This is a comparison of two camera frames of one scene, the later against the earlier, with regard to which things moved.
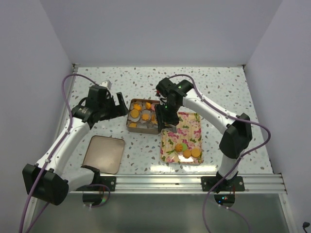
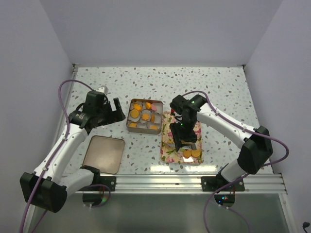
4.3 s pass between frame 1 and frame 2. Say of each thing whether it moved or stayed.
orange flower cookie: stayed
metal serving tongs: moved
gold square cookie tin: stayed
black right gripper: moved
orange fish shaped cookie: stayed
